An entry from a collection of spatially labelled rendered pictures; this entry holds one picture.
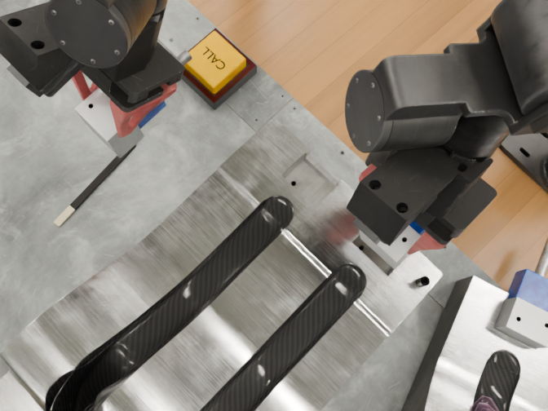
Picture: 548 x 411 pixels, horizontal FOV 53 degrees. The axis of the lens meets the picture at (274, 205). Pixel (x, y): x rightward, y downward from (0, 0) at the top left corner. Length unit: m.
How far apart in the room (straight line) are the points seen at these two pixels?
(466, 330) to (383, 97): 0.37
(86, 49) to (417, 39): 0.53
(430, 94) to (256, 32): 0.47
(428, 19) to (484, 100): 0.48
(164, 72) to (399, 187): 0.24
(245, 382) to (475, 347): 0.26
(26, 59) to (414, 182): 0.29
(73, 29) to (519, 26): 0.28
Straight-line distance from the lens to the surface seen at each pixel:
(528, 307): 0.67
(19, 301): 0.73
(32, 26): 0.45
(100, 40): 0.40
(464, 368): 0.67
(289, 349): 0.60
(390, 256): 0.55
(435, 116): 0.38
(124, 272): 0.60
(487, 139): 0.43
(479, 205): 0.50
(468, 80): 0.39
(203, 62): 0.74
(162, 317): 0.59
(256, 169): 0.62
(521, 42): 0.37
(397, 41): 0.83
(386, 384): 0.70
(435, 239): 0.49
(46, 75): 0.45
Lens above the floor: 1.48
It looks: 75 degrees down
